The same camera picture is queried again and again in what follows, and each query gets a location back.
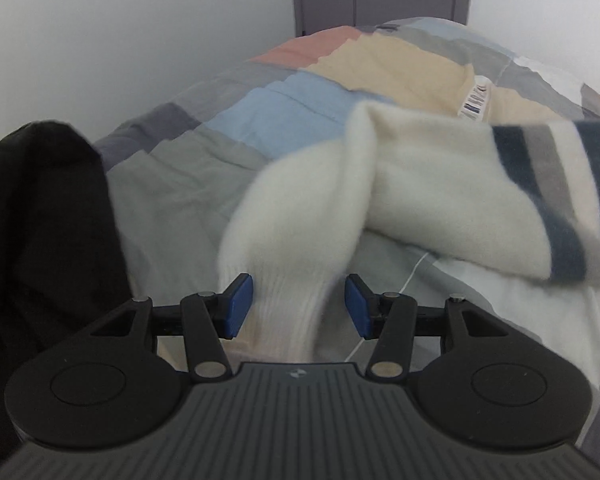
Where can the black cloth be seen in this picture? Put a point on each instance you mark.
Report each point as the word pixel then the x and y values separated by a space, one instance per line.
pixel 40 240

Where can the white duvet label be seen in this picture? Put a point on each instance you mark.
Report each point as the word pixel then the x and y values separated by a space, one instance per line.
pixel 475 100

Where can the patchwork bed duvet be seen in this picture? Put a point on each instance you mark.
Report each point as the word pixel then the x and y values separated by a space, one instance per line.
pixel 180 180

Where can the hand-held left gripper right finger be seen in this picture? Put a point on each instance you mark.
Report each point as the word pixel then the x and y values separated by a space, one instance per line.
pixel 358 310

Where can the fluffy white striped sweater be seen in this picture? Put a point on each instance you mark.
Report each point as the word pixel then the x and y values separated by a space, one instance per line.
pixel 430 195

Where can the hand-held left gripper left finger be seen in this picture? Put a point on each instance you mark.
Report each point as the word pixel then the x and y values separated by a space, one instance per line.
pixel 238 307

